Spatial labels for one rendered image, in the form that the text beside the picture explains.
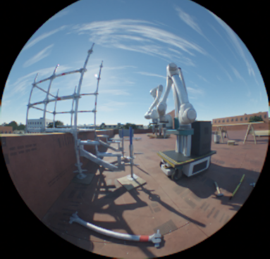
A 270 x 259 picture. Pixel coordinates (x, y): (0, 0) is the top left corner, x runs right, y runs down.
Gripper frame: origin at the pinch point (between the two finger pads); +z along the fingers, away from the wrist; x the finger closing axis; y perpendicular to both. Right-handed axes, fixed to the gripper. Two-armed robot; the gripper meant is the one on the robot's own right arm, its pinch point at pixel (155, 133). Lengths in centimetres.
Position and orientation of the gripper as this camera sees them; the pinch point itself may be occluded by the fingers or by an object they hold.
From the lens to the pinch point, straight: 137.7
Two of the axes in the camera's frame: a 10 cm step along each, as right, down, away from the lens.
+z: 0.2, 10.0, -0.6
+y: 9.9, -0.1, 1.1
